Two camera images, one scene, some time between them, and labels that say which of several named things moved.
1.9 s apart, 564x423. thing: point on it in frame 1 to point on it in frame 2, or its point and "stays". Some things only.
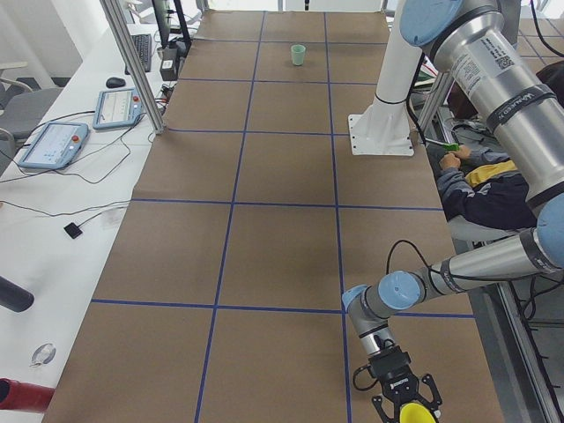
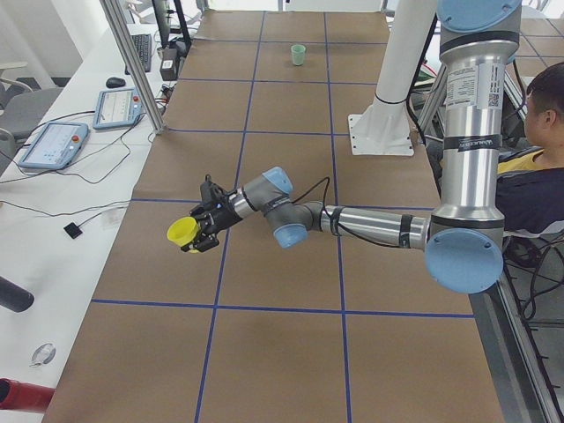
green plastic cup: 298,54 stays
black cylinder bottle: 14,297 stays
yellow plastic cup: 413,412 to 183,231
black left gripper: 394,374 to 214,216
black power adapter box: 169,66 stays
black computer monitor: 162,13 stays
